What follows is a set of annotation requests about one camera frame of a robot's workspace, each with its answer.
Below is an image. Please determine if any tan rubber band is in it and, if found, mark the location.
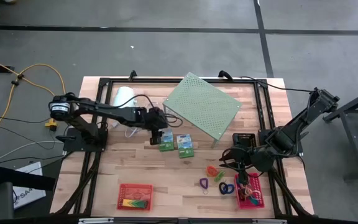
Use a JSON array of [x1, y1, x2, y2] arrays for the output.
[[246, 185, 259, 198]]

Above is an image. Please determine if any orange plastic basket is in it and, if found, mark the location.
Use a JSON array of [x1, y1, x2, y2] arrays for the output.
[[116, 182, 154, 212]]

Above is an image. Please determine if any green coil wristband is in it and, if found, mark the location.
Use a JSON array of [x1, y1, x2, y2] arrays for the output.
[[213, 169, 226, 183]]

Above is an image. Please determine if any grey floor cable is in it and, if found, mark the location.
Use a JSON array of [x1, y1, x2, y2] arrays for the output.
[[0, 140, 65, 160]]

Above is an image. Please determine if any yellow green crayon box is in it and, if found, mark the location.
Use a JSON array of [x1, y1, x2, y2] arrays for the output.
[[122, 198, 149, 208]]

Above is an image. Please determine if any black aluminium table frame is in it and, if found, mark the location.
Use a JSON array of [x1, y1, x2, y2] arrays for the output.
[[50, 76, 315, 218]]

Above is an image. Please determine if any white printed sign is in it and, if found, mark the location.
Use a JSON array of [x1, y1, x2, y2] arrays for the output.
[[12, 161, 47, 209]]

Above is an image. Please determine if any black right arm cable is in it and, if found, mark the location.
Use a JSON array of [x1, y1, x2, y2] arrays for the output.
[[218, 70, 315, 93]]

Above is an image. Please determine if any white cylindrical desk lamp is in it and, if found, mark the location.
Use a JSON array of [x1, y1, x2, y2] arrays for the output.
[[112, 86, 136, 108]]

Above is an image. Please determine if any green blue crayon box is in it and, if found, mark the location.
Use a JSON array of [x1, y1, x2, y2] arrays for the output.
[[176, 134, 195, 159], [159, 129, 175, 152]]

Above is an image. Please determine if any black floor cable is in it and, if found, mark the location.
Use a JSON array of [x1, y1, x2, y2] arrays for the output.
[[0, 114, 54, 124], [0, 124, 67, 151]]

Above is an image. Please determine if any silver metal bracket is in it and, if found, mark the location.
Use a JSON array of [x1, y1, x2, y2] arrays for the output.
[[78, 218, 114, 224], [252, 218, 287, 224]]

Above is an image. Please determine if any yellow extension cord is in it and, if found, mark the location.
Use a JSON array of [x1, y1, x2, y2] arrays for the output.
[[0, 52, 67, 131]]

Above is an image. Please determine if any black side desk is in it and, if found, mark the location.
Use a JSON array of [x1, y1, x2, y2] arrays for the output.
[[0, 166, 57, 220]]

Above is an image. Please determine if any red plastic basket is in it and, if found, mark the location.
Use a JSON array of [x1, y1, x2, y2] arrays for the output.
[[234, 172, 265, 210]]

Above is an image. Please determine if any white round puck with cable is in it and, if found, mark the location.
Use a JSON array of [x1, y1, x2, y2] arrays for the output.
[[124, 101, 167, 138]]

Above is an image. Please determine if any black plastic basket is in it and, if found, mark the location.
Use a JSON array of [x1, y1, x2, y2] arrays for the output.
[[232, 133, 257, 149]]

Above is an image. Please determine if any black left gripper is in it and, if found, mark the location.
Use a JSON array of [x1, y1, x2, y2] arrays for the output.
[[138, 106, 169, 146]]

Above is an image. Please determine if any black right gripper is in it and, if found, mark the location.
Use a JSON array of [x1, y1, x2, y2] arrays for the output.
[[219, 146, 275, 187]]

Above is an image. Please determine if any green perforated metal shelf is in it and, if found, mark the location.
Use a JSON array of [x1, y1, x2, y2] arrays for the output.
[[162, 72, 242, 149]]

